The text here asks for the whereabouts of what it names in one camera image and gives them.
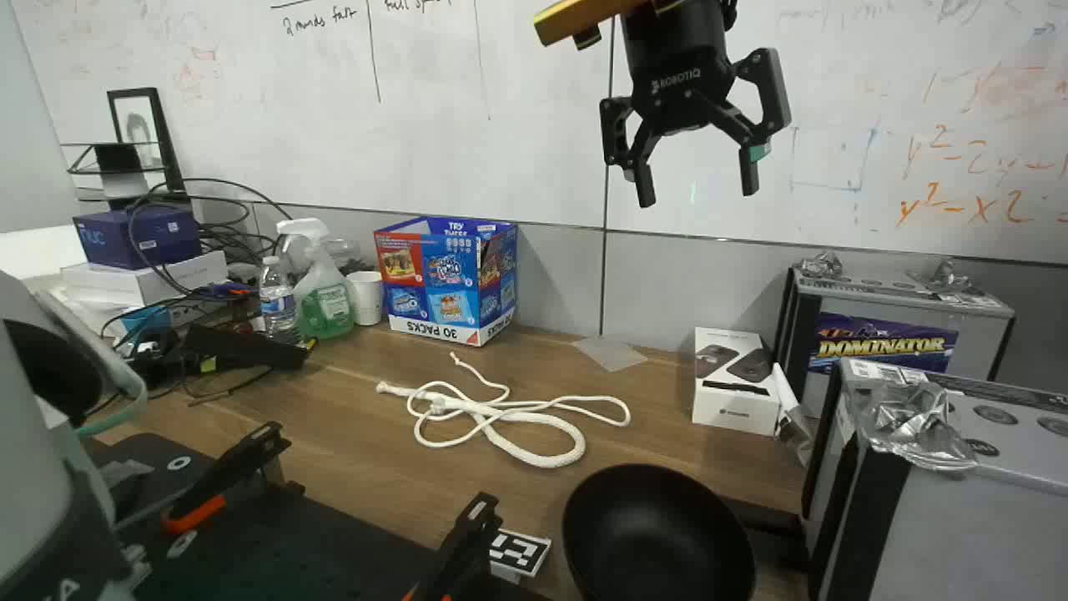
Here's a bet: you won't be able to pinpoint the whiteboard with writing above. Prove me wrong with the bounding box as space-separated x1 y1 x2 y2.
9 0 1068 267

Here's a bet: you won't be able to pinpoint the black perforated breadboard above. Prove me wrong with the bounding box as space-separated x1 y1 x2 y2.
88 431 538 601

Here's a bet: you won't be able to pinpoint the crumpled aluminium foil piece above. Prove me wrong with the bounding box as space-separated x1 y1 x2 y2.
908 258 987 302
848 362 983 476
797 249 848 285

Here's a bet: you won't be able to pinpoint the green liquid spray bottle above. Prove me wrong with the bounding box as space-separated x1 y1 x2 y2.
274 213 360 343

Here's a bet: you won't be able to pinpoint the thin white rope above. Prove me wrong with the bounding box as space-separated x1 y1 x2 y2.
407 346 634 451

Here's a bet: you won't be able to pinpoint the black picture frame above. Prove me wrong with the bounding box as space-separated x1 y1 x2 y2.
104 85 190 205

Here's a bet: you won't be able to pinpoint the thick white braided rope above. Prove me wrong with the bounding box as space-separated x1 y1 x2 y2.
375 377 589 475

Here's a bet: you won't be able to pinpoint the white power strip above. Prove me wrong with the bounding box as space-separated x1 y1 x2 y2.
686 323 802 438

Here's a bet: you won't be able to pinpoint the blue printed carton box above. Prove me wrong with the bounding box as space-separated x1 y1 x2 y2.
375 213 520 352

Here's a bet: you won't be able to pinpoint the black wire stand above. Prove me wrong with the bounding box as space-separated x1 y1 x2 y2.
64 136 153 213

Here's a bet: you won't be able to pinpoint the flat white box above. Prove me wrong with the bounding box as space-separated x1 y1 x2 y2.
53 247 230 332

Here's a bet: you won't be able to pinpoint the black bowl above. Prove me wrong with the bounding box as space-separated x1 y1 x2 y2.
559 465 762 601

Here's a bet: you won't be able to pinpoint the dark blue cardboard box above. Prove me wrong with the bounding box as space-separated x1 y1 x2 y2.
69 200 205 273

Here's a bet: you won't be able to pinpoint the clear plastic water bottle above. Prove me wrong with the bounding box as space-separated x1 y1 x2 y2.
258 255 301 343

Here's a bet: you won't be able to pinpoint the black hand tool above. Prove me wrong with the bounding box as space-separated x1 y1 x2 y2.
130 320 318 395

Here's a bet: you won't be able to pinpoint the black white fiducial tag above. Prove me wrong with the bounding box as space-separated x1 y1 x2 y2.
485 527 553 583

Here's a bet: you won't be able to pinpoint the black power strip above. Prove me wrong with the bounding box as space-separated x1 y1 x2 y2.
104 281 261 336

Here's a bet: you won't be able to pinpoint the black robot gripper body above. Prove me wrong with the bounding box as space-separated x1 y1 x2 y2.
613 0 745 134

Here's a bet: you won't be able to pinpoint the clear plastic sheet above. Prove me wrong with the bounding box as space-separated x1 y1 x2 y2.
571 334 651 377

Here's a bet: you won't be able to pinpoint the black clamp orange handle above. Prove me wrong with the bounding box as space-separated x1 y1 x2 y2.
159 421 292 542
401 494 508 601

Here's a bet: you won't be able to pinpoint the black tangled cables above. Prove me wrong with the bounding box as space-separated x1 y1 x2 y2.
123 175 292 294

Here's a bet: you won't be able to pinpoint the grey battery with round caps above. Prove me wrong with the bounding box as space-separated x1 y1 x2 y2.
803 356 1068 601

